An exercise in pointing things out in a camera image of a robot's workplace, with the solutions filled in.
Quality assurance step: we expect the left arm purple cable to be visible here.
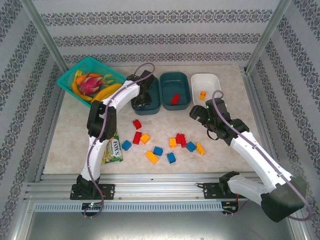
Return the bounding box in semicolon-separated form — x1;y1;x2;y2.
83;62;157;220

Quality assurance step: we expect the dark teal plastic container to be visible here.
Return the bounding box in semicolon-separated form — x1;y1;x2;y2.
131;76;162;116
159;71;193;111

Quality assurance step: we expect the long yellow lego brick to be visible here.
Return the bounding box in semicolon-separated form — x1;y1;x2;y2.
145;150;160;165

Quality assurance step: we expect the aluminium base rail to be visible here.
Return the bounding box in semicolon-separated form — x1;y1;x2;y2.
23;173;300;202

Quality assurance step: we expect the yellow banana bunch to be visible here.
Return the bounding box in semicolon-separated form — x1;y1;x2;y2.
91;83;123;104

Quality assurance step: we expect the teal plastic basket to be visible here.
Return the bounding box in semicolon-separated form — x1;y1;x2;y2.
56;56;127;108

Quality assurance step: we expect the grey slotted cable duct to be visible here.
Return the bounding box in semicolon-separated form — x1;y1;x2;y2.
33;202;223;213

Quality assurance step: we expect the pink dragon fruit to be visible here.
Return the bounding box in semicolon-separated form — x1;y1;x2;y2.
79;73;115;95

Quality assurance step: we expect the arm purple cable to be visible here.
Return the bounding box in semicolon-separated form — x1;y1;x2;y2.
211;89;313;222
83;62;157;220

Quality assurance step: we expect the white plastic container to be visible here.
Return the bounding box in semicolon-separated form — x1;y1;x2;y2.
190;73;223;106

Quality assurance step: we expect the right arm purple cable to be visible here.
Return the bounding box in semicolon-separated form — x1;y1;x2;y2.
211;89;313;222

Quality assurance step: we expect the green Fox's candy bag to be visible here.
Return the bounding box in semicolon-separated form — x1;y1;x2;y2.
101;128;124;165

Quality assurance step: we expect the orange carrot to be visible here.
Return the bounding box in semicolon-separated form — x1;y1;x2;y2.
75;72;103;85

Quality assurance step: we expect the red lego brick cluster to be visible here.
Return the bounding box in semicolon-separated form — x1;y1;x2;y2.
175;133;188;148

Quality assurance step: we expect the aluminium frame post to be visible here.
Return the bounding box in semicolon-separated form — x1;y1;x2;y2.
21;0;71;74
244;0;292;74

